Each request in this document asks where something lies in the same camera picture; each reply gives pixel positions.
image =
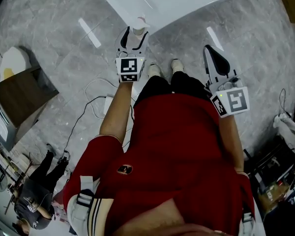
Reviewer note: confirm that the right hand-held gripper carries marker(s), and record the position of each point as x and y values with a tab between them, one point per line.
236	99

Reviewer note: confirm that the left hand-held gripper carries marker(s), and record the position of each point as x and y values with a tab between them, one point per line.
129	67

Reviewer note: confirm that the person's left forearm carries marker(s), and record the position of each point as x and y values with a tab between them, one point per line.
115	112

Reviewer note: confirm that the person's right forearm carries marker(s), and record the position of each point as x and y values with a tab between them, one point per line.
232	141

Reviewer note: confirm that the person's left white shoe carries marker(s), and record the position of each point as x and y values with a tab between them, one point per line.
154	69

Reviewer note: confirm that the person's white shoe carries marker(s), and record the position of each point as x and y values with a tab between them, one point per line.
177	65
154	69

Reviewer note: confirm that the person's black shorts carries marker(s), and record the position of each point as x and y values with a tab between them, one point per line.
182	85

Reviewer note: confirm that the person's right white shoe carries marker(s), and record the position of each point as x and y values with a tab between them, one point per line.
177	65

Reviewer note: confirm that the white plush towel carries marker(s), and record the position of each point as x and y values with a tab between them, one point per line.
285	129

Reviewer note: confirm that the person's red shirt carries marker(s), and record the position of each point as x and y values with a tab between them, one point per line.
169	156

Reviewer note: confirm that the dark wooden cabinet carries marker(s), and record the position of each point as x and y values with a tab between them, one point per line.
22	99

